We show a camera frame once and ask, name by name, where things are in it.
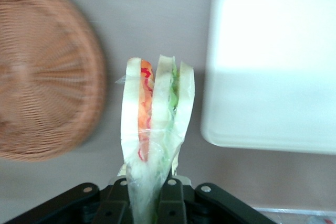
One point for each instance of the triangle sandwich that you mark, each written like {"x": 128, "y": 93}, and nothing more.
{"x": 160, "y": 98}

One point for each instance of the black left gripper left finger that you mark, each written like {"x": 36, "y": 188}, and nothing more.
{"x": 110, "y": 203}

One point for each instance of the clear acrylic bottle rack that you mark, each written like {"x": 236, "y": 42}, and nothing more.
{"x": 288, "y": 214}

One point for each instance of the round brown wicker basket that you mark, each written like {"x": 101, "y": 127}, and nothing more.
{"x": 44, "y": 77}

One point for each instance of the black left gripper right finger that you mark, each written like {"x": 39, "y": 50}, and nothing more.
{"x": 172, "y": 200}

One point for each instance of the beige plastic serving tray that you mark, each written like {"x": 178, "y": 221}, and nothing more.
{"x": 270, "y": 77}

